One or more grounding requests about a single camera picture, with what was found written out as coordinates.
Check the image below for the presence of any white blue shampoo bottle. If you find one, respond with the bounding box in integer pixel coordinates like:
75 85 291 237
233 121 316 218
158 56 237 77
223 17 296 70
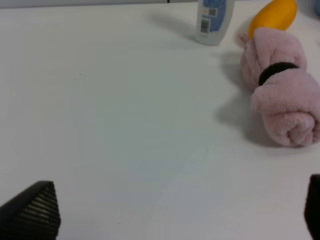
195 0 236 46

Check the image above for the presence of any rolled pink towel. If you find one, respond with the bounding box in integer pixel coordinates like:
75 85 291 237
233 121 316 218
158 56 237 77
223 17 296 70
239 27 320 147

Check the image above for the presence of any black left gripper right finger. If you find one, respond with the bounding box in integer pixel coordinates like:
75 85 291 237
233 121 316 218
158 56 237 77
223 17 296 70
304 174 320 240

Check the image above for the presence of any black hair band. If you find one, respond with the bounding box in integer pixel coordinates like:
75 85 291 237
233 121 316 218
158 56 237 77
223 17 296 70
258 62 298 86

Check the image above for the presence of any orange mango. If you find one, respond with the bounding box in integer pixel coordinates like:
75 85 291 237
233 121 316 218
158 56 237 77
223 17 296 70
248 0 298 38

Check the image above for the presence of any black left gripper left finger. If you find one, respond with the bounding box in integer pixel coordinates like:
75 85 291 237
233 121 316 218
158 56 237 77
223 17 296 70
0 180 61 240

